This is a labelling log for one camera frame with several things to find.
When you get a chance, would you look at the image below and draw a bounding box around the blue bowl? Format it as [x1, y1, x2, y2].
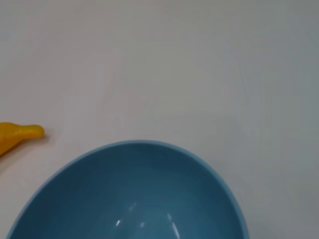
[4, 139, 250, 239]

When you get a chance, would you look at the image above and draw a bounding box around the yellow banana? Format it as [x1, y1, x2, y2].
[0, 121, 46, 158]

